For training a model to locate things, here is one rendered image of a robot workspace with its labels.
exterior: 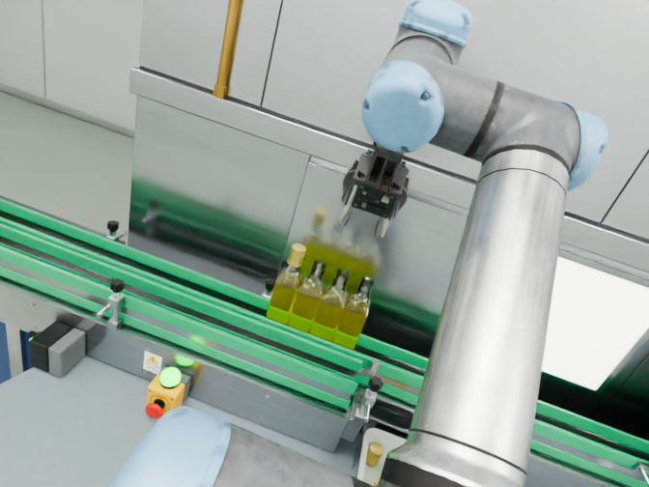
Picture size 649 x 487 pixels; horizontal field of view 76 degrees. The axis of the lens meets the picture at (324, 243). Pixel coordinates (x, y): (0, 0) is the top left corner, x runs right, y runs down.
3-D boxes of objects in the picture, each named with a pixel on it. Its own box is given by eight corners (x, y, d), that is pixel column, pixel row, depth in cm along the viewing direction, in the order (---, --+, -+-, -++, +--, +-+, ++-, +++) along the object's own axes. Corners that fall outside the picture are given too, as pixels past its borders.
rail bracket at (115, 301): (126, 327, 98) (129, 281, 92) (104, 347, 92) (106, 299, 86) (110, 321, 98) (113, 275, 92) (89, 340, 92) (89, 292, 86)
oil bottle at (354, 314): (347, 359, 109) (374, 295, 99) (343, 374, 104) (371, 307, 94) (326, 352, 109) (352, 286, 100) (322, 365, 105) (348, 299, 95)
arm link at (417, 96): (494, 108, 34) (500, 59, 42) (367, 64, 35) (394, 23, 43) (455, 182, 40) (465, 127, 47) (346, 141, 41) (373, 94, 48)
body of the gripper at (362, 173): (341, 207, 61) (361, 138, 52) (354, 174, 67) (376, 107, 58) (390, 224, 61) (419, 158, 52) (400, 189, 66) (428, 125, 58)
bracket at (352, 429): (360, 412, 104) (370, 392, 101) (355, 444, 95) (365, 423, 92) (347, 406, 104) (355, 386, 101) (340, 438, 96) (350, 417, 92)
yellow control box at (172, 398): (187, 397, 101) (191, 376, 98) (171, 421, 94) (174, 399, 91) (161, 386, 102) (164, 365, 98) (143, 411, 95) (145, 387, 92)
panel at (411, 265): (594, 388, 111) (679, 287, 95) (598, 397, 108) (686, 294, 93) (279, 272, 117) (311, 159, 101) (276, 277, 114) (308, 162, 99)
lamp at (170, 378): (183, 378, 97) (185, 368, 95) (173, 391, 93) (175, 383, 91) (166, 370, 97) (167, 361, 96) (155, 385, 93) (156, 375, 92)
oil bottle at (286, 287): (285, 335, 110) (306, 270, 100) (279, 349, 105) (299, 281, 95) (266, 328, 111) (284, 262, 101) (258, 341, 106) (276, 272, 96)
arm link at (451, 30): (399, 5, 41) (414, -16, 47) (370, 104, 49) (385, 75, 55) (475, 30, 41) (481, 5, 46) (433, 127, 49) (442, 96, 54)
